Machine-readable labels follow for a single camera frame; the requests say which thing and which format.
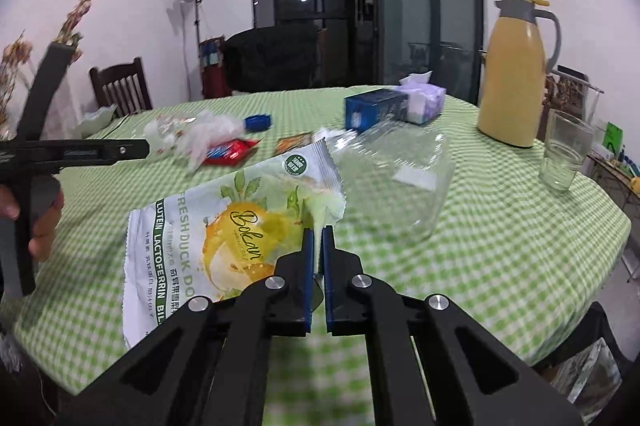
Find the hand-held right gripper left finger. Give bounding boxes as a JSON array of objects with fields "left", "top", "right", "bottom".
[{"left": 54, "top": 227, "right": 318, "bottom": 426}]

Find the dried flower bouquet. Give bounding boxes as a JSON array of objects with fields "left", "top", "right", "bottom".
[{"left": 0, "top": 0, "right": 99, "bottom": 139}]

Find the trash bin with bag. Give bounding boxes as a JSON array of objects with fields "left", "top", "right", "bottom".
[{"left": 535, "top": 301, "right": 636, "bottom": 422}]

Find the blue box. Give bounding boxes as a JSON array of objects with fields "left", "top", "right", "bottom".
[{"left": 344, "top": 88, "right": 408, "bottom": 130}]

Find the crumpled clear plastic bag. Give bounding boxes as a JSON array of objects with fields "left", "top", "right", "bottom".
[{"left": 144, "top": 110, "right": 246, "bottom": 171}]

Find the sliding glass door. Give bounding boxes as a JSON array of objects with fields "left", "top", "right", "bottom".
[{"left": 251, "top": 0, "right": 486, "bottom": 104}]

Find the yellow thermos jug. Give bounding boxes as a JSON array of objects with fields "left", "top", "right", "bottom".
[{"left": 476, "top": 0, "right": 562, "bottom": 149}]

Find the green checked tablecloth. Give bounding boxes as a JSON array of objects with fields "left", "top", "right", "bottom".
[{"left": 10, "top": 84, "right": 632, "bottom": 426}]

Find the purple tissue pack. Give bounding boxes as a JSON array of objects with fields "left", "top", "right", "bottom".
[{"left": 398, "top": 72, "right": 447, "bottom": 125}]

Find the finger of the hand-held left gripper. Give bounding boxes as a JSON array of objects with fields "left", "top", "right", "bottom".
[{"left": 59, "top": 138, "right": 151, "bottom": 167}]

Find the person's left hand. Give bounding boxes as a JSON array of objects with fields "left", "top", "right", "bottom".
[{"left": 0, "top": 185, "right": 66, "bottom": 263}]

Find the green box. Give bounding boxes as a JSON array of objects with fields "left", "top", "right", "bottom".
[{"left": 602, "top": 122, "right": 625, "bottom": 161}]

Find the white wavy bowl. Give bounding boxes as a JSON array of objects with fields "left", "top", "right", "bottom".
[{"left": 80, "top": 104, "right": 118, "bottom": 137}]

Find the clear drinking glass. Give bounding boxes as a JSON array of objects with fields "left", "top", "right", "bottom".
[{"left": 538, "top": 109, "right": 594, "bottom": 195}]

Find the dark wooden chair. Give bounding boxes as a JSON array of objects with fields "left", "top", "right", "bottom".
[{"left": 89, "top": 57, "right": 153, "bottom": 117}]

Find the red snack wrapper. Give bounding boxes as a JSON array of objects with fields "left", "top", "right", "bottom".
[{"left": 202, "top": 138, "right": 262, "bottom": 167}]

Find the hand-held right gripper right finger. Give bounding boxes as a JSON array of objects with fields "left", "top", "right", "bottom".
[{"left": 321, "top": 225, "right": 587, "bottom": 426}]

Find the small orange packet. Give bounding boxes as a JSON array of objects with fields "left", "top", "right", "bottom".
[{"left": 274, "top": 132, "right": 313, "bottom": 157}]

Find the red bag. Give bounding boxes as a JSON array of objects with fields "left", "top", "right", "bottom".
[{"left": 199, "top": 36, "right": 233, "bottom": 99}]

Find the cluttered side table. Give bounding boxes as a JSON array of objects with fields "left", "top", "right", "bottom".
[{"left": 585, "top": 146, "right": 640, "bottom": 217}]

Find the black cable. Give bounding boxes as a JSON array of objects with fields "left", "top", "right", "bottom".
[{"left": 102, "top": 113, "right": 133, "bottom": 139}]

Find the white dog food packet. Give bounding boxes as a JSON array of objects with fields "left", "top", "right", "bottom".
[{"left": 121, "top": 138, "right": 348, "bottom": 349}]

